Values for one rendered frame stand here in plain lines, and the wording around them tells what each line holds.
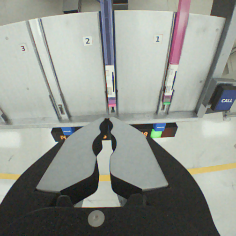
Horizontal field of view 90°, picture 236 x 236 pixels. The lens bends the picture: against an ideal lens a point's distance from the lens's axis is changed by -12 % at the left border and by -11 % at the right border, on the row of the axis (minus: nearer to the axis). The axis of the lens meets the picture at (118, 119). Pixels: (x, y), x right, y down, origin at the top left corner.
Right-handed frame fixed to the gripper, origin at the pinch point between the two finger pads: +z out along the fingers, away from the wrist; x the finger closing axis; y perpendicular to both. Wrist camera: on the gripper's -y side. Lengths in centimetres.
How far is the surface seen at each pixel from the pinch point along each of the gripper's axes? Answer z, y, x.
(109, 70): 11.9, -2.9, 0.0
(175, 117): 13.4, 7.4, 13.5
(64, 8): 37.9, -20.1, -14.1
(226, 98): 9.4, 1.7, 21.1
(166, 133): 18.1, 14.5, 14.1
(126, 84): 13.7, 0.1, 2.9
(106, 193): 49, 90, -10
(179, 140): 69, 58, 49
